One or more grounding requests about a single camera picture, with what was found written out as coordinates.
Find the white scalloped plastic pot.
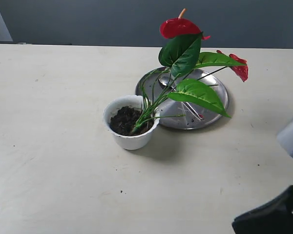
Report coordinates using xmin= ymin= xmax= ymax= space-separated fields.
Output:
xmin=103 ymin=95 xmax=160 ymax=150

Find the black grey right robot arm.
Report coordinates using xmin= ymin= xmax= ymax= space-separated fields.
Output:
xmin=231 ymin=119 xmax=293 ymax=234

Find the stainless steel spork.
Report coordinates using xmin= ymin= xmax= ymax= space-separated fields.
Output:
xmin=159 ymin=76 xmax=204 ymax=121

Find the artificial red anthurium plant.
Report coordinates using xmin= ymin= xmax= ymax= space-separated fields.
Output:
xmin=135 ymin=9 xmax=248 ymax=128

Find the dark soil in pot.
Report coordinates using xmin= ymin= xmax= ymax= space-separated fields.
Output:
xmin=109 ymin=106 xmax=154 ymax=136

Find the round stainless steel plate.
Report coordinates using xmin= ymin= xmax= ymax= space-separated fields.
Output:
xmin=135 ymin=67 xmax=229 ymax=130

